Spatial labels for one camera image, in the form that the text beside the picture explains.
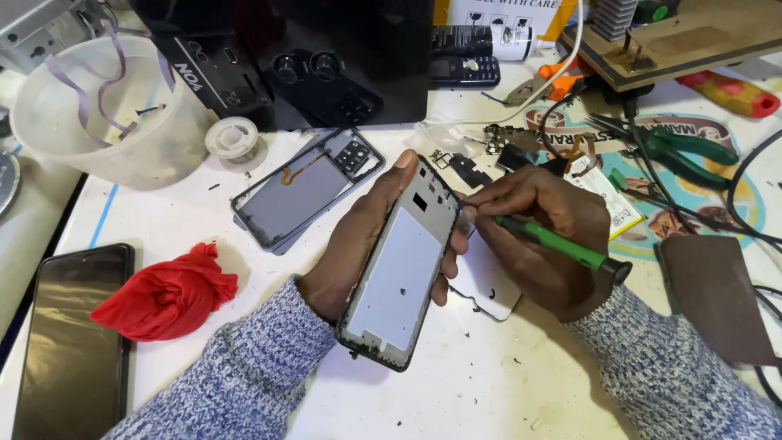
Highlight person's right hand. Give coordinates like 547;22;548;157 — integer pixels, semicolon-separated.
461;165;612;323

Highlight person's left hand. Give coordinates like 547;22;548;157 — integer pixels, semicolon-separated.
296;149;470;325

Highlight green handled screwdriver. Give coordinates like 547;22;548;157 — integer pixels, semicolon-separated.
494;215;634;287

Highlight grey phone frame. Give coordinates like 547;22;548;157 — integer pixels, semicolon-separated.
335;154;463;373

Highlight white plastic sheet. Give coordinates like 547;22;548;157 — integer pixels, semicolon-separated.
447;230;523;323

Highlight grey phone back cover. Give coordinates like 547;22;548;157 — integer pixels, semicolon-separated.
230;127;387;255

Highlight white phone battery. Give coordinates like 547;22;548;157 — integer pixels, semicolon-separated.
563;155;646;242

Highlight black plastic phone part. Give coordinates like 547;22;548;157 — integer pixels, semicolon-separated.
450;153;494;189

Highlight phone circuit board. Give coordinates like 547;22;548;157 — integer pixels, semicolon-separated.
484;123;542;156

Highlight colourful printed mat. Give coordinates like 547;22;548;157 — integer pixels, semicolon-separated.
523;105;767;262

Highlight white solder spool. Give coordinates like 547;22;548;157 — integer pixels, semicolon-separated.
204;116;268;173

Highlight brown leather pad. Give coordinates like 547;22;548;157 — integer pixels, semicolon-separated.
654;235;782;367

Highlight black keypad phone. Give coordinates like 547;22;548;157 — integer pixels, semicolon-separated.
429;55;502;90

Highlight red cloth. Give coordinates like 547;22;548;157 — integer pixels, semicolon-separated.
90;242;239;342

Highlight black box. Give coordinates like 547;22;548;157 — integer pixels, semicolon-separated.
127;0;436;132

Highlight black and white bottle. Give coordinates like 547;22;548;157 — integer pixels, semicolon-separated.
431;24;556;62

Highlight white and yellow carton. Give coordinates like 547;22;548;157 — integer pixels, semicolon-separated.
433;0;578;42

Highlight silver heat sink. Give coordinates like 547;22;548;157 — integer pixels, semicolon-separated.
590;0;640;42

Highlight wooden work board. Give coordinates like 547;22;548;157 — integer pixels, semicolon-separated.
559;0;782;94

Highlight translucent plastic tub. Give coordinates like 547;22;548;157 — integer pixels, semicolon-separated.
9;33;211;191

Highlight black smartphone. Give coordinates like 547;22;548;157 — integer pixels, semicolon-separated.
11;242;136;440

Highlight grey metal device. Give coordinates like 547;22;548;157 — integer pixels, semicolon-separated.
0;0;117;77

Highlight white cable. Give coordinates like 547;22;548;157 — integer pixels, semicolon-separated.
422;0;586;128

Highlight orange handled cutter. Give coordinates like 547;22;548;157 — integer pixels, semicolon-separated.
505;56;595;106

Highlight green handled pliers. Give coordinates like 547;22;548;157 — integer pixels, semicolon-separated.
585;112;740;190

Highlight black cable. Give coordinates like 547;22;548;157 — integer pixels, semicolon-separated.
539;79;782;409

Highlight red and yellow tool handle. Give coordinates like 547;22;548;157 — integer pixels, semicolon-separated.
674;70;782;119

